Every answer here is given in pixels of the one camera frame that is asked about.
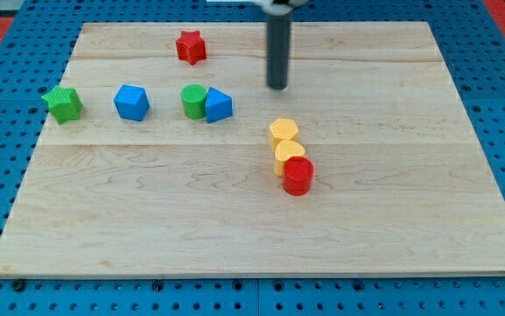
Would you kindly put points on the white rod mount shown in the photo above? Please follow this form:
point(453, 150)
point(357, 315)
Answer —
point(279, 7)

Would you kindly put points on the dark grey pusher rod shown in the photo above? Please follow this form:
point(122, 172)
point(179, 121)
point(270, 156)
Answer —
point(278, 41)

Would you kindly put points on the red star block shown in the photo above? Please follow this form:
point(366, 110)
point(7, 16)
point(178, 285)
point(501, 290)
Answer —
point(191, 47)

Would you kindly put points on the yellow hexagon block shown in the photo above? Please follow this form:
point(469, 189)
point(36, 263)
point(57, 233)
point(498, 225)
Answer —
point(282, 129)

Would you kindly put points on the green star block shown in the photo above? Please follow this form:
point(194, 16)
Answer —
point(64, 104)

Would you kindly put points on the blue triangle block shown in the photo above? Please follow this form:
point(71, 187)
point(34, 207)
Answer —
point(219, 105)

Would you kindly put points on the green cylinder block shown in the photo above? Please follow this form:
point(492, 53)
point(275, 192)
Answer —
point(193, 99)

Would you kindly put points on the yellow heart block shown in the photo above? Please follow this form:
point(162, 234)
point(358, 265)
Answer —
point(285, 150)

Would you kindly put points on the red cylinder block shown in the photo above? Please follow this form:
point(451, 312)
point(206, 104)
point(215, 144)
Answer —
point(298, 175)

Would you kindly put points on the blue cube block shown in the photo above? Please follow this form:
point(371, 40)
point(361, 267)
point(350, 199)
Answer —
point(131, 102)

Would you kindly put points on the wooden board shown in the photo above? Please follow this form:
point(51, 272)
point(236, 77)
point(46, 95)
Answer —
point(401, 187)

